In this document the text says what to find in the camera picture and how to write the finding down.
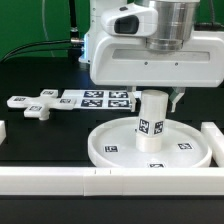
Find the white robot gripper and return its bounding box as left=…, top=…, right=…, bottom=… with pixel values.
left=90, top=31, right=224, bottom=113

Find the white round table top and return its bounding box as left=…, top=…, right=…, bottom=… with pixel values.
left=88, top=117, right=212, bottom=168

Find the white marker plate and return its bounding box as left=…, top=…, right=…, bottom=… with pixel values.
left=62, top=90, right=131, bottom=110

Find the white cross-shaped table base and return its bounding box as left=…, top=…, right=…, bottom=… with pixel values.
left=7, top=89, right=76, bottom=121

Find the white right rail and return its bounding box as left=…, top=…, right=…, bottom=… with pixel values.
left=201, top=122, right=224, bottom=168

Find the white rail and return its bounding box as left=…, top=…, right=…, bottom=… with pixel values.
left=0, top=120, right=6, bottom=145
left=0, top=167, right=224, bottom=196
left=201, top=122, right=224, bottom=168

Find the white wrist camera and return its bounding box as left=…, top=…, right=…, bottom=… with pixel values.
left=101, top=3, right=158, bottom=37

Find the white front rail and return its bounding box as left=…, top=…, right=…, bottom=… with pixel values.
left=0, top=167, right=224, bottom=196

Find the black cable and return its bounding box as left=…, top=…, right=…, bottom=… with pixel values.
left=0, top=38, right=84, bottom=63

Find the black vertical cable connector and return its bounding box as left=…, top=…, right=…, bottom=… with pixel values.
left=68, top=0, right=79, bottom=45

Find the thin white cable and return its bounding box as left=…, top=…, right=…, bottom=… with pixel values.
left=41, top=0, right=56, bottom=58

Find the white left rail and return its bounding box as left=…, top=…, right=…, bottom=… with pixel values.
left=0, top=120, right=6, bottom=145

